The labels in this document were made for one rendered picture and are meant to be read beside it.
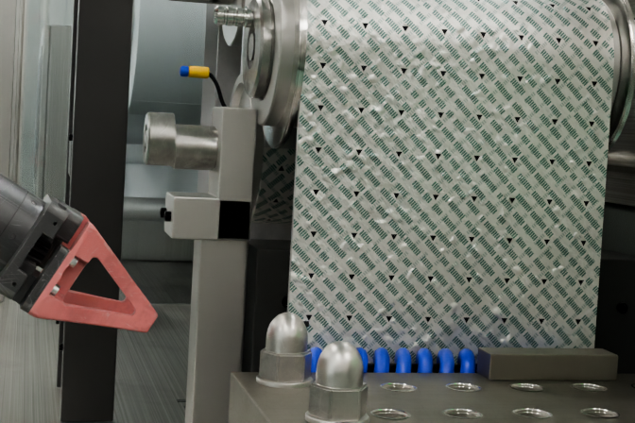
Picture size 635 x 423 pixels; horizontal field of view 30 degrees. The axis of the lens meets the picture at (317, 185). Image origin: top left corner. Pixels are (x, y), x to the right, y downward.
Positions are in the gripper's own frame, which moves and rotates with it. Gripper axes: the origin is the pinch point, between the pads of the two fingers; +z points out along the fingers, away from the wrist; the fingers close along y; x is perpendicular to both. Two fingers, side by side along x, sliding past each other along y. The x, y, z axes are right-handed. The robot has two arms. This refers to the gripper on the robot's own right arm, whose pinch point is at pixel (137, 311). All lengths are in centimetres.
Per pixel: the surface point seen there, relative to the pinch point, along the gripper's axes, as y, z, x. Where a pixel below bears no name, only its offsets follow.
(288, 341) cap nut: 8.5, 7.7, 4.0
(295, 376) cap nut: 8.6, 9.2, 2.4
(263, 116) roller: -4.4, 0.6, 16.4
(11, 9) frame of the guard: -102, -23, 20
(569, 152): 0.9, 20.1, 26.4
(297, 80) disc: 1.3, 0.3, 19.0
